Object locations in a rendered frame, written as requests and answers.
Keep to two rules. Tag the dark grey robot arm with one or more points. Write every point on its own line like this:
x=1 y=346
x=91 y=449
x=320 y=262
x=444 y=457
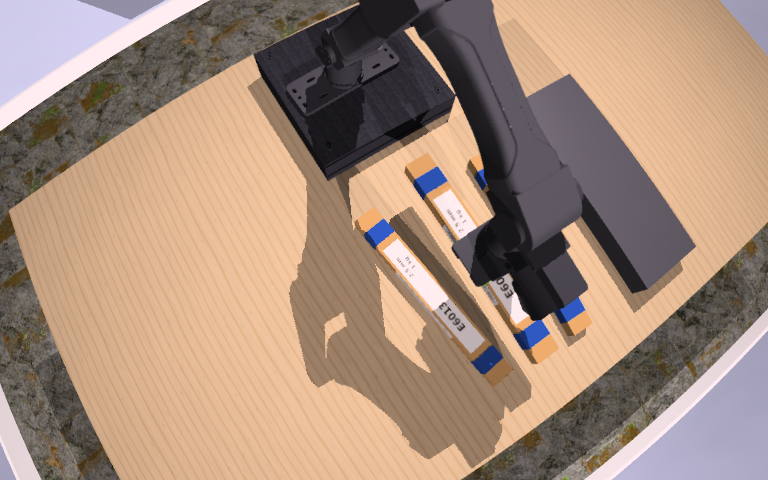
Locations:
x=532 y=194

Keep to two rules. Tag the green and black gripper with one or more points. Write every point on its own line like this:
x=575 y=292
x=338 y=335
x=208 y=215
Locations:
x=469 y=248

